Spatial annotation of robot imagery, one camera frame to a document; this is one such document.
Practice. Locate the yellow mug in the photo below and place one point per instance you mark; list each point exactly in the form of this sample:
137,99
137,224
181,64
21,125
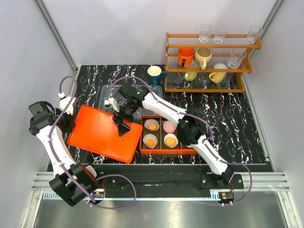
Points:
217,77

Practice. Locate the blue mug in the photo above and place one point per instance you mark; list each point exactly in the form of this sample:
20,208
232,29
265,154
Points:
155,75

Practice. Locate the pink round cookie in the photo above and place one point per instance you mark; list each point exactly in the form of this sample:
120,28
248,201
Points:
169,128

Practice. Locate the beige mug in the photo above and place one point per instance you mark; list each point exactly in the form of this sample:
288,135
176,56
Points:
202,57

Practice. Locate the clear glass middle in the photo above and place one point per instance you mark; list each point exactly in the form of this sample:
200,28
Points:
220,33

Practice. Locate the orange flower cookie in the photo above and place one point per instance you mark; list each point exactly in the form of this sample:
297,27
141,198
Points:
153,127

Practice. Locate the pale yellow cup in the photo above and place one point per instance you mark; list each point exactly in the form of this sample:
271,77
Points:
190,76

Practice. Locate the white paper cup front-middle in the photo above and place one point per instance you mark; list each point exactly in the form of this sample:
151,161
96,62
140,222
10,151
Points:
173,136

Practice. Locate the orange compartment cookie box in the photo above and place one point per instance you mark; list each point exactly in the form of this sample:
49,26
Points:
161,147

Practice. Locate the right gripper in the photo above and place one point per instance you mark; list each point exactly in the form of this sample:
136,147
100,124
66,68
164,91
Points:
118,117

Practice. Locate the clear glass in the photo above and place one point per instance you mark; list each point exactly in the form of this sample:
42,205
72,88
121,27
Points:
204,32
253,34
220,33

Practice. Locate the wooden dish rack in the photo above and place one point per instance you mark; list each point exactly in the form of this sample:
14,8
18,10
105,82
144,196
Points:
192,66

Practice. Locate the white paper cup back-middle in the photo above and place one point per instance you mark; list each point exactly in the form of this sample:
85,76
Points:
167,123

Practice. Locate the orange chocolate chip cookie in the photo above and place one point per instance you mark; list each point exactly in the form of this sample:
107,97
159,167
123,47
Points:
150,142

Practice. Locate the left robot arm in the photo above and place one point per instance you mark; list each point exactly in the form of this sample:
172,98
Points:
72,181

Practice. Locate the clear glass lower shelf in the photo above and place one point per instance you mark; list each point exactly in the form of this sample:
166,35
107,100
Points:
236,57

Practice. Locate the clear glass far left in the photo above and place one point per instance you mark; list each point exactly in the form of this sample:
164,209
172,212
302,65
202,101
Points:
204,32

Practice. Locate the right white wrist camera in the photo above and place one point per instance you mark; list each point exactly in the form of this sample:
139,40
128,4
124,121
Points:
110,102

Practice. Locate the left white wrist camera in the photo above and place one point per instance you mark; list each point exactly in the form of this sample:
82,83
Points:
64,100

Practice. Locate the orange box lid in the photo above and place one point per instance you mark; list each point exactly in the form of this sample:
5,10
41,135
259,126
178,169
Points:
95,131

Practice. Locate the orange mug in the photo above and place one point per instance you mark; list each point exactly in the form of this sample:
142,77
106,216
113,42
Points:
185,56

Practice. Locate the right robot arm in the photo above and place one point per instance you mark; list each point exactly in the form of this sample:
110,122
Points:
190,130

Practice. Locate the white paper cup back-left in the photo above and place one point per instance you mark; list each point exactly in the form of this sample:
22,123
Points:
149,121

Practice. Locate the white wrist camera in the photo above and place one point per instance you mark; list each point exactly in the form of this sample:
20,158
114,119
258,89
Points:
110,102
64,100

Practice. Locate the clear plastic tray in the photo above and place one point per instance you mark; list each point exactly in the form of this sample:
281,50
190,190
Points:
114,93

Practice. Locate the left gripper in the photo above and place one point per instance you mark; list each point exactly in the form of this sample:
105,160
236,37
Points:
71,125

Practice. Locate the clear glass right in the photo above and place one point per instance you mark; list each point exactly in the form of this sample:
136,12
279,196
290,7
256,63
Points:
253,34

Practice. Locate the yellow round cookie bottom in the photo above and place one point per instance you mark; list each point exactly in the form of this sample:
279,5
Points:
170,142

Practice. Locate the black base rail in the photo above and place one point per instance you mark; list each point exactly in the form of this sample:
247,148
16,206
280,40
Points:
164,181

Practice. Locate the white paper cup front-left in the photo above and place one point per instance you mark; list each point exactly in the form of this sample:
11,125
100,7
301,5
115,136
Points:
150,136

